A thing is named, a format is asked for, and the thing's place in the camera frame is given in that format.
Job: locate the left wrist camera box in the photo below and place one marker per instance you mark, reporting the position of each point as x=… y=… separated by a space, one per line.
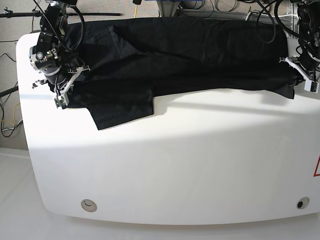
x=311 y=86

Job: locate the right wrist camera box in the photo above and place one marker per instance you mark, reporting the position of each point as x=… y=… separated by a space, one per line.
x=61 y=101

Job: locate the table grommet hole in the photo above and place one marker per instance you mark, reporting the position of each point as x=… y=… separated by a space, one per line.
x=303 y=203
x=88 y=205

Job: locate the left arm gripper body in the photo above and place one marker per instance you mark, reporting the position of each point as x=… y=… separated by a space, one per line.
x=307 y=69

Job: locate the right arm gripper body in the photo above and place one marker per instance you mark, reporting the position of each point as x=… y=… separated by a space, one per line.
x=61 y=78

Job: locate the black T-shirt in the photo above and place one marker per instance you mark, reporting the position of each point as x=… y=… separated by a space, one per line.
x=132 y=61

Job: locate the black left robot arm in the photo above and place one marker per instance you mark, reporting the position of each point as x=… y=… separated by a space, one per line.
x=308 y=12

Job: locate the red triangle warning sticker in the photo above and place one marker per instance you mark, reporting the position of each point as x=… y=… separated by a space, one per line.
x=317 y=169

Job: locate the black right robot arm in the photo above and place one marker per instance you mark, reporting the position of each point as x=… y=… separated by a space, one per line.
x=59 y=63

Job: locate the grey aluminium frame post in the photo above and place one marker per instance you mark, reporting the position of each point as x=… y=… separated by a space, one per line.
x=168 y=8

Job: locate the left table grommet hole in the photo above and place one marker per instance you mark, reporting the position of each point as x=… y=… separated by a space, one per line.
x=88 y=205

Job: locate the right table grommet hole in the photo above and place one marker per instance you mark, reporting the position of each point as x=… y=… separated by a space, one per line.
x=303 y=203

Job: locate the black tripod bar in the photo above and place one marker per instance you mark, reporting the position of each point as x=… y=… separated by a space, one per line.
x=10 y=14

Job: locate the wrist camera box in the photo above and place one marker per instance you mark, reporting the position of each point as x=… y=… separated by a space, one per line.
x=311 y=86
x=61 y=101

